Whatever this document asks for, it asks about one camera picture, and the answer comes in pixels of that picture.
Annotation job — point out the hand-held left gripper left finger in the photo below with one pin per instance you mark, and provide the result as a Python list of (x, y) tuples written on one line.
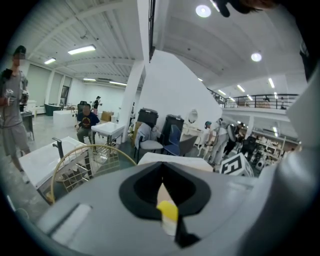
[(100, 200)]

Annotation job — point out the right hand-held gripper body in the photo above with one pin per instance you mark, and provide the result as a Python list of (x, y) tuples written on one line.
[(233, 166)]

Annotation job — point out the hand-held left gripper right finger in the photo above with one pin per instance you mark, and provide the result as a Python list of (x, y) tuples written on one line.
[(220, 200)]

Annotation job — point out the yellow banana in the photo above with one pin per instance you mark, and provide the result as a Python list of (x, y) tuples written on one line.
[(168, 210)]

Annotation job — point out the white plate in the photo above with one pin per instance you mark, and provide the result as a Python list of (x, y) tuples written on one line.
[(170, 226)]

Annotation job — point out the dark gray shell chair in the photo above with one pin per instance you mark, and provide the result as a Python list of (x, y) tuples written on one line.
[(187, 146)]

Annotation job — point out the white vanity table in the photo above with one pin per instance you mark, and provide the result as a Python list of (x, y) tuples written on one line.
[(191, 130)]

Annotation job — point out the blue chair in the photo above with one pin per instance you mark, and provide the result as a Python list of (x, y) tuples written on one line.
[(175, 140)]

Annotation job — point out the black faucet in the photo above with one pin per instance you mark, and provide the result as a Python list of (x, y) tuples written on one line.
[(58, 147)]

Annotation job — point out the black balcony railing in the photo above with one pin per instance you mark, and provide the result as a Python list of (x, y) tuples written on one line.
[(255, 101)]

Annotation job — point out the black suitcase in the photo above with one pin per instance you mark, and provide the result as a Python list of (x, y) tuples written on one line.
[(147, 117), (171, 125)]

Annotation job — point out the black office chair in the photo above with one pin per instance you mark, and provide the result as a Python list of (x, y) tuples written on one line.
[(82, 106)]

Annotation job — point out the dark green bathtub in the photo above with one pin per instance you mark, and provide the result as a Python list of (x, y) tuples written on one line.
[(52, 110)]

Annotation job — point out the round ceiling lamp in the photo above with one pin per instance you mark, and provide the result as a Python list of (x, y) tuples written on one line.
[(256, 57), (203, 10)]

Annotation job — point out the person's black shirt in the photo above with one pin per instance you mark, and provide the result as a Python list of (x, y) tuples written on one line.
[(307, 62)]

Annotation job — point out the long ceiling lamp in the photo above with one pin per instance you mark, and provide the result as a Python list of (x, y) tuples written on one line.
[(50, 60), (82, 49)]

